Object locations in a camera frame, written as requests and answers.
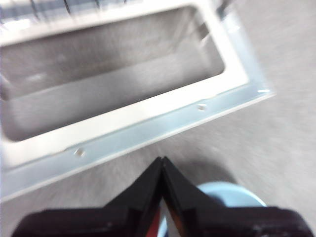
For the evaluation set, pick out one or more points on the glass oven door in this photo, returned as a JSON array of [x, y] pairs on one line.
[[148, 128]]

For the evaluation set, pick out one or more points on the blue ribbed bowl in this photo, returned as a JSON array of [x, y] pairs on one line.
[[234, 195]]

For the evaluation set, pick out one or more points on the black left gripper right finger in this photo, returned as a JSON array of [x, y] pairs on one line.
[[234, 222]]

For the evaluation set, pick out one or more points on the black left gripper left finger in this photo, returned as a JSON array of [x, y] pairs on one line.
[[98, 222]]

